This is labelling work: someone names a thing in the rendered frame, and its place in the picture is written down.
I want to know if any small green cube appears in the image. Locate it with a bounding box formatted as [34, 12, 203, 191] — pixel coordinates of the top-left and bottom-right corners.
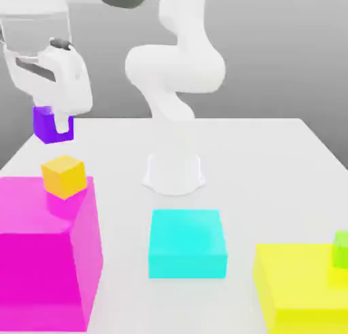
[332, 229, 348, 270]

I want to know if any small orange cube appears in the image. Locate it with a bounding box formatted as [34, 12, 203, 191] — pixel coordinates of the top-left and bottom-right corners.
[40, 154, 88, 201]

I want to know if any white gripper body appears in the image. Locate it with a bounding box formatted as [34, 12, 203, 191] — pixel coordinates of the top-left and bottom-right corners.
[3, 44, 94, 115]

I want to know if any large yellow box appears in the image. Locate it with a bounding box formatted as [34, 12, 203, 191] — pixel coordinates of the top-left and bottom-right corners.
[252, 242, 348, 334]

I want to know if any large cyan box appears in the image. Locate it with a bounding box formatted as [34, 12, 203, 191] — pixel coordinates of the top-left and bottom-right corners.
[147, 208, 228, 280]

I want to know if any large magenta box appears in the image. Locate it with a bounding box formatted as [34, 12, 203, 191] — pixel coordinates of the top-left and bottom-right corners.
[0, 176, 105, 334]

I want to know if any small purple cube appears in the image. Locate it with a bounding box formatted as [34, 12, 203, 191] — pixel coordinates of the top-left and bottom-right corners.
[33, 105, 75, 145]

